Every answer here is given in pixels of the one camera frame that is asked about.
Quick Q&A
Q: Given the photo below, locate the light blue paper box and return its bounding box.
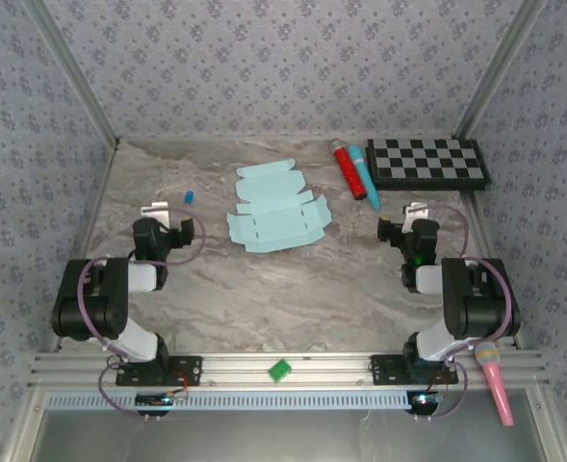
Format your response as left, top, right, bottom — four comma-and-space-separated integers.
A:
225, 158, 331, 254

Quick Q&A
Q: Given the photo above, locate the black and white checkerboard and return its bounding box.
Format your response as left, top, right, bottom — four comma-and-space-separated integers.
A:
364, 138, 492, 193

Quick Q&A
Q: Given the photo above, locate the pink toy microphone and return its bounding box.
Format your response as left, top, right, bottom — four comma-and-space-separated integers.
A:
474, 342, 516, 427

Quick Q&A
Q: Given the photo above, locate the green block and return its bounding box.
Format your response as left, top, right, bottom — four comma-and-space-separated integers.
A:
267, 358, 294, 385

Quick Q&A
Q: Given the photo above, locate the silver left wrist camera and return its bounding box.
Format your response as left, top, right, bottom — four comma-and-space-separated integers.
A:
141, 201, 169, 228

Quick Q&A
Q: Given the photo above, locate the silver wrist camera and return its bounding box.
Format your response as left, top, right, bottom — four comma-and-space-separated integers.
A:
141, 201, 169, 228
404, 201, 429, 230

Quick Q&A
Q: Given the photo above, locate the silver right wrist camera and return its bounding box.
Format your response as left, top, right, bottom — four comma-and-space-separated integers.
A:
404, 201, 429, 230

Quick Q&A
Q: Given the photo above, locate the aluminium side rail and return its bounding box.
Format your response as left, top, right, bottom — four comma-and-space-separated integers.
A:
49, 139, 120, 352
458, 191, 526, 350

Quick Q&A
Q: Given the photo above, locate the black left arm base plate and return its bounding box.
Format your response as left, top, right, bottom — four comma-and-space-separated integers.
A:
115, 354, 203, 387

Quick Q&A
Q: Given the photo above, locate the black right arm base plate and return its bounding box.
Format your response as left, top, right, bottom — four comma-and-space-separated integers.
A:
370, 354, 459, 386

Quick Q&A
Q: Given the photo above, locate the thin red wire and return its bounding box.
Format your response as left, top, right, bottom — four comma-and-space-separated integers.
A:
429, 372, 459, 400
171, 370, 191, 400

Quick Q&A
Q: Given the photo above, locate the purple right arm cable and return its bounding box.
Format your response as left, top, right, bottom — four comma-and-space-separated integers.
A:
410, 201, 513, 421

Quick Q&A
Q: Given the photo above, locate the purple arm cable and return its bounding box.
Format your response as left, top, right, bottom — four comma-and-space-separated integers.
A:
78, 204, 207, 421
410, 201, 513, 421

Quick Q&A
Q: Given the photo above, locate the aluminium mounting rail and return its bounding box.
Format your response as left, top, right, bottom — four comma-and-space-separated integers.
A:
27, 350, 552, 389

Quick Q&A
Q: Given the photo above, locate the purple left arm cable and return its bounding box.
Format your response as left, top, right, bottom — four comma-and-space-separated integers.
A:
78, 204, 207, 421

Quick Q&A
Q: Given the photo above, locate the aluminium frame post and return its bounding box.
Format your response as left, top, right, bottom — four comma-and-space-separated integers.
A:
455, 0, 549, 140
22, 0, 121, 145

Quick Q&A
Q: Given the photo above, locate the slotted grey cable duct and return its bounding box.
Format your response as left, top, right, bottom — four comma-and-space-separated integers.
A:
45, 389, 409, 411

